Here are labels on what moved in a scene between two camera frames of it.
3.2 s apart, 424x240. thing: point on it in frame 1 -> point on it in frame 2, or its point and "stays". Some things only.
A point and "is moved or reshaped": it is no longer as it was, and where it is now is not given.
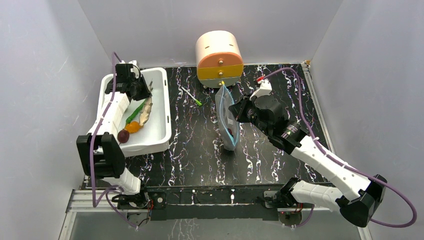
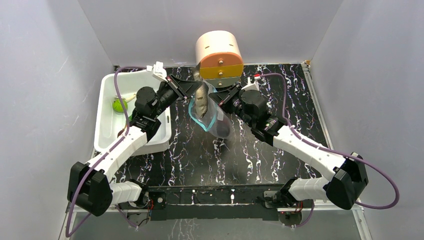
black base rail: [212, 202] stays
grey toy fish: [145, 112] is moved or reshaped
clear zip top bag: [229, 126] is moved or reshaped
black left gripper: [146, 93] -> [185, 88]
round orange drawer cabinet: [219, 58] stays
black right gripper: [241, 110] -> [226, 99]
